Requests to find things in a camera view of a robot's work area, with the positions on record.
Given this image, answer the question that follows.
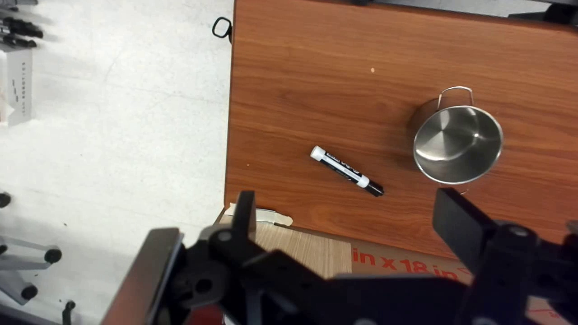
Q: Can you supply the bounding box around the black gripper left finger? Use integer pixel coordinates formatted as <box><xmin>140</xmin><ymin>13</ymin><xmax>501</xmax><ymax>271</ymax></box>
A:
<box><xmin>99</xmin><ymin>189</ymin><xmax>326</xmax><ymax>325</ymax></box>

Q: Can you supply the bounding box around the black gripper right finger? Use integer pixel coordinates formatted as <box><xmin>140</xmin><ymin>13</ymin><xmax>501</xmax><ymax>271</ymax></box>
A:
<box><xmin>431</xmin><ymin>186</ymin><xmax>578</xmax><ymax>325</ymax></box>

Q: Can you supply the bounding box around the white black label marker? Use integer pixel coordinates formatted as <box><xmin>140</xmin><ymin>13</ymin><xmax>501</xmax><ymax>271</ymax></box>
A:
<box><xmin>308</xmin><ymin>144</ymin><xmax>386</xmax><ymax>198</ymax></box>

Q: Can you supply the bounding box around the silver steel pot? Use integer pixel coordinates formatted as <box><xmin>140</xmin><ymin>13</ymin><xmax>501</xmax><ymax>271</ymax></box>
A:
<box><xmin>411</xmin><ymin>85</ymin><xmax>505</xmax><ymax>188</ymax></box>

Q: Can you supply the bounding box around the grey chair base with casters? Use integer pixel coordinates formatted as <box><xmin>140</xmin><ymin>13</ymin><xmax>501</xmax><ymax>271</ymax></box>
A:
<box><xmin>0</xmin><ymin>189</ymin><xmax>64</xmax><ymax>305</ymax></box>

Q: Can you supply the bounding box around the white carton box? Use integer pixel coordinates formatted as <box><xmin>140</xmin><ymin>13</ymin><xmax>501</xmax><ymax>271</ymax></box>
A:
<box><xmin>0</xmin><ymin>47</ymin><xmax>35</xmax><ymax>128</ymax></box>

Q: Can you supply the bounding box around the black perforated breadboard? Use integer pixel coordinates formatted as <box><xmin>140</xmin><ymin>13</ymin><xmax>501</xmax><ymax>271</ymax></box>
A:
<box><xmin>350</xmin><ymin>0</ymin><xmax>578</xmax><ymax>22</ymax></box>

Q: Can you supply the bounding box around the black ring hook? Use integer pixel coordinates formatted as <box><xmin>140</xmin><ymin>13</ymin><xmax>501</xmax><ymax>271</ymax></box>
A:
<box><xmin>209</xmin><ymin>14</ymin><xmax>234</xmax><ymax>43</ymax></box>

